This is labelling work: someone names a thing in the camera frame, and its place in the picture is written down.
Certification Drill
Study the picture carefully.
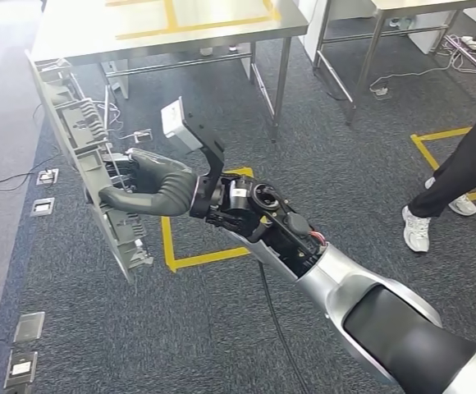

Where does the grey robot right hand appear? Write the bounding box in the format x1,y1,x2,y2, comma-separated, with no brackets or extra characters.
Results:
98,148,199,218

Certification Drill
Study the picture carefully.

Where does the silver plastic hubcap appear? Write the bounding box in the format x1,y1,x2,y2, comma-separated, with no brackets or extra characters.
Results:
24,49,154,285

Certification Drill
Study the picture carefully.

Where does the steel workbench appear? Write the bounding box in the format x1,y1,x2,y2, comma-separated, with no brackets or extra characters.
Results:
30,0,309,144

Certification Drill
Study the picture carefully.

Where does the white cabinet panel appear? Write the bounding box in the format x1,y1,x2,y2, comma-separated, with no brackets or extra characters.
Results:
297,0,376,62

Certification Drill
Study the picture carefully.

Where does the steel table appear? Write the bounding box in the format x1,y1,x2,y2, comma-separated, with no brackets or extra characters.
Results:
312,0,476,127

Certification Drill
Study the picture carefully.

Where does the person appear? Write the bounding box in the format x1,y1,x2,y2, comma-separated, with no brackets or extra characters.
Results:
401,81,476,254

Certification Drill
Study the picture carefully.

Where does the wrist camera with black bracket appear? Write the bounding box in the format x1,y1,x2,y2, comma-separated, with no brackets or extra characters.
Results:
160,96,226,202

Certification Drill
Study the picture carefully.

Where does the black floor cable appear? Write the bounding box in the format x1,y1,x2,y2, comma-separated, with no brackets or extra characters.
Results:
0,152,62,193

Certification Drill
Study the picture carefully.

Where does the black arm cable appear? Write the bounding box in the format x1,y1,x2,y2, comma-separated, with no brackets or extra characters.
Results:
257,260,310,394

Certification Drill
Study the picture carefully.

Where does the white floor cable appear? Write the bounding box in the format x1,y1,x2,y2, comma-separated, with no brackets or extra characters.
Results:
369,51,462,91

